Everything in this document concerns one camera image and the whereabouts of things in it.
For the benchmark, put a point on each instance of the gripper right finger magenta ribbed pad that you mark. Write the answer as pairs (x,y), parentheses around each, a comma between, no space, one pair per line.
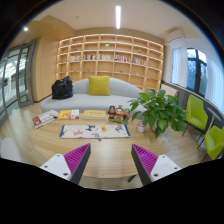
(151,167)

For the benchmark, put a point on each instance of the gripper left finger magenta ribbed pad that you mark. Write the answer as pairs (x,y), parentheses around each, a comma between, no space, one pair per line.
(69,166)

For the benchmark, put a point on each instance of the white towel with animal prints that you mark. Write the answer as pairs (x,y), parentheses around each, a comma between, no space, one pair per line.
(94,131)

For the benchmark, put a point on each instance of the white plant pot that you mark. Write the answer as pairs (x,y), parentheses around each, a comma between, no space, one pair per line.
(140,127)

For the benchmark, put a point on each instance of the yellow orange picture book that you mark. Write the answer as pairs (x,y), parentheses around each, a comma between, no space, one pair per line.
(68,114)

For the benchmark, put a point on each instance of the yellow book right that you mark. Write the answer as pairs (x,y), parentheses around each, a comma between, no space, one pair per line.
(94,114)

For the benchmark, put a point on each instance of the green potted plant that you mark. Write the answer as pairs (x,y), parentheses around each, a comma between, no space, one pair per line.
(159,111)

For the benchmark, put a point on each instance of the white red magazine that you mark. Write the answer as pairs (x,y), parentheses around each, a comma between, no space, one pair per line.
(44,118)

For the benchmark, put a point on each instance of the colourful doll figurines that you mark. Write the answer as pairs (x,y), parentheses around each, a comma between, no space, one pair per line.
(118,114)

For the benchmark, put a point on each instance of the lime green chair far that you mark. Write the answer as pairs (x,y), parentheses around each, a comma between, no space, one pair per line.
(196,114)

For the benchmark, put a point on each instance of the lime green chair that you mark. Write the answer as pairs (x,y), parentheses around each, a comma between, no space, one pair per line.
(214,142)
(196,114)

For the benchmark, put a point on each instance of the lime green chair near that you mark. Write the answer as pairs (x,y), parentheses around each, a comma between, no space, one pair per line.
(214,142)

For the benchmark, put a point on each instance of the grey curved sofa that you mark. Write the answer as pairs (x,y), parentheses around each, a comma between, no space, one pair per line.
(121,93)

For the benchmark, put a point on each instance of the black bag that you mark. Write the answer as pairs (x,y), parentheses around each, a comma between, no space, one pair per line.
(62,89)

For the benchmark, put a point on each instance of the yellow cushion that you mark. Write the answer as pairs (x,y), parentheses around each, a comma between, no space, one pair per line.
(99,85)

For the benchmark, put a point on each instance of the white sheer curtain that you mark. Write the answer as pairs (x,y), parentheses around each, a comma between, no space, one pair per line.
(180,67)

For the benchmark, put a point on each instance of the glass door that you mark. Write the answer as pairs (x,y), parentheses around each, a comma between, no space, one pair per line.
(16,79)

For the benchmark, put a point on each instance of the dark framed window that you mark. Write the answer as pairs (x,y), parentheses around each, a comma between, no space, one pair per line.
(197,71)

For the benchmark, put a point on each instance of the white air conditioner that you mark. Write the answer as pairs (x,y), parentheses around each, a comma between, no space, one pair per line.
(175,35)

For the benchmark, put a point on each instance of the long ceiling light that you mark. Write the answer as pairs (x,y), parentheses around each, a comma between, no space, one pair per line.
(118,16)

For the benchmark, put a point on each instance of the wooden bookshelf wall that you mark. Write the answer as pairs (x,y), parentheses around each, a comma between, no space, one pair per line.
(131,59)

